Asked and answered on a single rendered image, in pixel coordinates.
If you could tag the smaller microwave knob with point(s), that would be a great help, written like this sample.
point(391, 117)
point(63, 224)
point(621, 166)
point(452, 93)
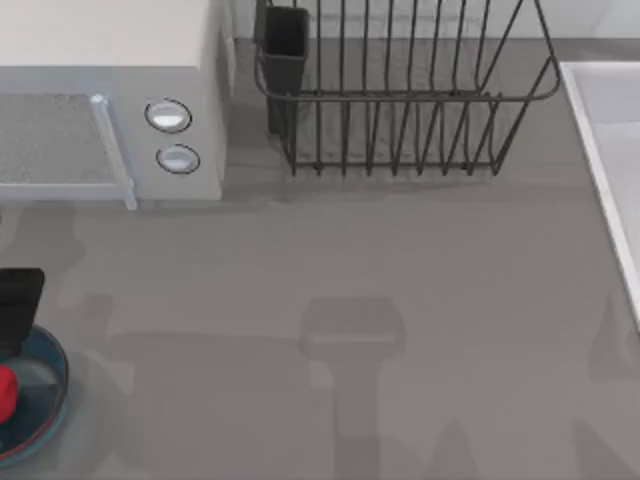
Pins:
point(178, 159)

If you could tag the microwave door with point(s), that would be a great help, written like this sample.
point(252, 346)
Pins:
point(55, 145)

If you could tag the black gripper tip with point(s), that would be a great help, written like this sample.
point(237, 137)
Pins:
point(19, 305)

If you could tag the black cutlery holder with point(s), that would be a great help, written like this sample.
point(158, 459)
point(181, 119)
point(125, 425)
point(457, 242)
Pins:
point(285, 55)

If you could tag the larger microwave knob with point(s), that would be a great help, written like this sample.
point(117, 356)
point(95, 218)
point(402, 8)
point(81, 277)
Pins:
point(168, 115)

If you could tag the blue plate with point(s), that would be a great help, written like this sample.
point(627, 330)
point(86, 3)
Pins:
point(42, 395)

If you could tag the pale microwave oven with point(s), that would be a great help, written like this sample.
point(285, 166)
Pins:
point(170, 45)

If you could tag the white sink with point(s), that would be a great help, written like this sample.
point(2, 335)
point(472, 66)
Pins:
point(607, 125)

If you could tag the red apple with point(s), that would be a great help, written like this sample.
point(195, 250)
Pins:
point(5, 392)

